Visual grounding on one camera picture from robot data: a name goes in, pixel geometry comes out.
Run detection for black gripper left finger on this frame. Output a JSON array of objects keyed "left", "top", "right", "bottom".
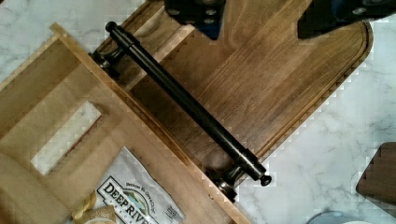
[{"left": 164, "top": 0, "right": 226, "bottom": 40}]

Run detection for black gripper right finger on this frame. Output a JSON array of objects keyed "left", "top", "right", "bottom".
[{"left": 297, "top": 0, "right": 396, "bottom": 39}]

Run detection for black drawer handle bar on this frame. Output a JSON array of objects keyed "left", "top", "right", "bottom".
[{"left": 91, "top": 21, "right": 272, "bottom": 203}]

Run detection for light wooden drawer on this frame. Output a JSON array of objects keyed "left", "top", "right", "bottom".
[{"left": 1, "top": 23, "right": 250, "bottom": 224}]

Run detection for dark wooden cutting board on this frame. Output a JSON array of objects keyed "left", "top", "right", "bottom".
[{"left": 123, "top": 0, "right": 374, "bottom": 159}]

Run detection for dark brown wooden object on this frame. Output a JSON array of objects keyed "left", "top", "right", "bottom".
[{"left": 356, "top": 142, "right": 396, "bottom": 217}]

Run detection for Deep River chips bag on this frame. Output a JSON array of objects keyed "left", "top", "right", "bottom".
[{"left": 66, "top": 146, "right": 187, "bottom": 224}]

